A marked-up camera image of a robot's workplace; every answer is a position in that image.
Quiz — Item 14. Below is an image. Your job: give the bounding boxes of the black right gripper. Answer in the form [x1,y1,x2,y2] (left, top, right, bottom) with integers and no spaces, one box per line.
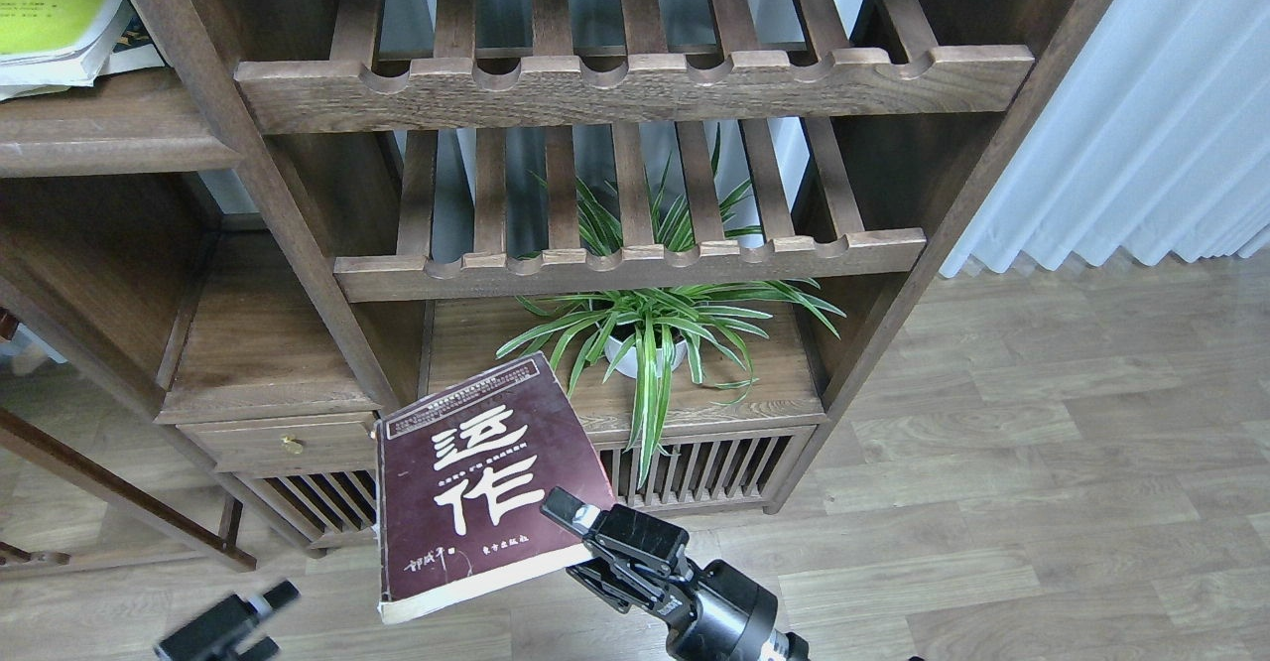
[541,486,809,660]

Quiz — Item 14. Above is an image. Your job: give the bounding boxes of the maroon book white characters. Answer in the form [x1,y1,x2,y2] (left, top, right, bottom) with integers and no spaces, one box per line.
[375,353,615,624]

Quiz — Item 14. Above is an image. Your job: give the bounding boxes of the colourful 300 paperback book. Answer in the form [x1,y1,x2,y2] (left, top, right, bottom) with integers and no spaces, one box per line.
[99,13,166,74]

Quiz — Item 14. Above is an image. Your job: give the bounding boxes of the yellow green cover book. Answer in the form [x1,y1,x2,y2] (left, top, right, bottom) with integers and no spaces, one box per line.
[1,0,135,86]

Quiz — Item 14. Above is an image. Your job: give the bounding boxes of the right slatted cabinet door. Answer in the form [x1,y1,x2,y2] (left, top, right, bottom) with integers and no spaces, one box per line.
[596,425,814,515]

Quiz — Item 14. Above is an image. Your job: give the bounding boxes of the slatted cabinet door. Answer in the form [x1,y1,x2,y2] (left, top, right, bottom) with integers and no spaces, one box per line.
[596,425,814,515]
[239,469,377,549]

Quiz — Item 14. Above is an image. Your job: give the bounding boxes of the left slatted cabinet door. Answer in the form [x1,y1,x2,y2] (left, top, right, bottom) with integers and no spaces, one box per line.
[239,469,377,549]

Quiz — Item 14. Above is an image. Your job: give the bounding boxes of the brass drawer knob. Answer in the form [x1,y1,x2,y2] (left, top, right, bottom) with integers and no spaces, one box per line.
[279,435,305,455]

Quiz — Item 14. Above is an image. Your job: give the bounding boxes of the white plant pot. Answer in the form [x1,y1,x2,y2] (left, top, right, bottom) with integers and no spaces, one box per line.
[603,334,687,379]

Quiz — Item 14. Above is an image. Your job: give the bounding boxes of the wooden drawer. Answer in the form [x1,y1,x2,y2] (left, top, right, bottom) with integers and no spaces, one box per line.
[178,412,376,475]

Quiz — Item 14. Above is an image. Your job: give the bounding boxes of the green spider plant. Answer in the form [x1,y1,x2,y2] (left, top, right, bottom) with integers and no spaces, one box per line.
[497,125,846,489]

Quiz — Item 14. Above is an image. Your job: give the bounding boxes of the dark wooden bookshelf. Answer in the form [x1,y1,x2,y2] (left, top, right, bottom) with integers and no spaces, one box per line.
[3,0,1111,554]

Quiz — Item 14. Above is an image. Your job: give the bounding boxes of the white book under paperback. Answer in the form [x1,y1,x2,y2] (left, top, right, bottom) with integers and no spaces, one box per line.
[0,78,94,103]

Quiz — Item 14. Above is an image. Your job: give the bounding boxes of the white pleated curtain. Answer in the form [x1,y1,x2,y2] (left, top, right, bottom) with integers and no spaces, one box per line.
[940,0,1269,277]

